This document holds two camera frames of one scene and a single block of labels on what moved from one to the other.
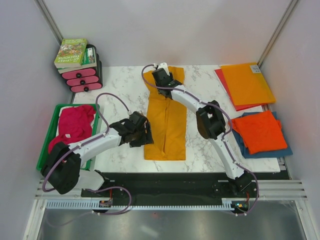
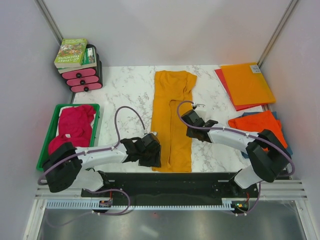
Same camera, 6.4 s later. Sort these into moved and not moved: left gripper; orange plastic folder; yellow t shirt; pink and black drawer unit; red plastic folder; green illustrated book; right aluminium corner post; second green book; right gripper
Moved: right gripper; left gripper; yellow t shirt
Not moved: orange plastic folder; green illustrated book; right aluminium corner post; red plastic folder; second green book; pink and black drawer unit
